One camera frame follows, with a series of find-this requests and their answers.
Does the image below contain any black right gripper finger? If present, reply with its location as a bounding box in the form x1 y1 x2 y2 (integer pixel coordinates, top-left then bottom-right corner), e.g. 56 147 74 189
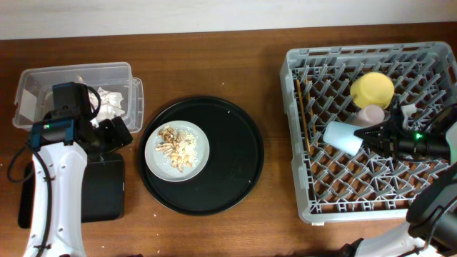
363 138 384 152
353 123 385 138

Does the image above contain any pink plastic cup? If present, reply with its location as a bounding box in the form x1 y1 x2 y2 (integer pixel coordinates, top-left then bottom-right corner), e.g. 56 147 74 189
352 105 385 128

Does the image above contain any white paper napkin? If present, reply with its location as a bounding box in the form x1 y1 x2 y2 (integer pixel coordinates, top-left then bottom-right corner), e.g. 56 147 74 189
91 88 125 124

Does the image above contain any light blue plastic cup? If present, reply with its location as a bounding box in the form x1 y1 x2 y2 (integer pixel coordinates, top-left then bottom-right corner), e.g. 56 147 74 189
323 121 363 156

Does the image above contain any yellow plastic bowl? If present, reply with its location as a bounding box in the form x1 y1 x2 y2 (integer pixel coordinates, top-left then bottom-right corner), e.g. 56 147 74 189
350 72 394 109

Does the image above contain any grey plate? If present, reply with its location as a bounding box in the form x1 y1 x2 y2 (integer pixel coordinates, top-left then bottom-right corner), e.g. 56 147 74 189
144 121 210 182

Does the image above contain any food scraps and rice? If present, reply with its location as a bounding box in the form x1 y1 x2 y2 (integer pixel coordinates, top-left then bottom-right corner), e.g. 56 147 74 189
155 126 198 173

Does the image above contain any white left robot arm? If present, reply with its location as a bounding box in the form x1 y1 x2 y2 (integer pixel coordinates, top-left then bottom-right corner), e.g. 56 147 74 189
24 82 133 256

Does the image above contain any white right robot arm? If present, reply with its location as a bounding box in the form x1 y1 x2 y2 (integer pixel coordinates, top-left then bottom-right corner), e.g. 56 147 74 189
326 104 456 256

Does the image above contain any clear plastic waste bin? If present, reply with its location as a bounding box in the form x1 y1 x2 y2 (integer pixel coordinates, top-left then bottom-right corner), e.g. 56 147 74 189
12 62 144 133

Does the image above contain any grey dishwasher rack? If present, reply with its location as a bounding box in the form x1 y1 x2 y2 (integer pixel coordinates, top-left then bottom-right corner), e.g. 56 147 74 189
280 41 456 224

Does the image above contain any black rectangular tray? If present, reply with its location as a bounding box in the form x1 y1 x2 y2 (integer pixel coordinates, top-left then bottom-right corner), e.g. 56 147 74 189
18 153 125 229

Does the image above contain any round black tray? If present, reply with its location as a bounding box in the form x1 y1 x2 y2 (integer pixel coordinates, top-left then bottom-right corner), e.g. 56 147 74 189
138 96 264 216

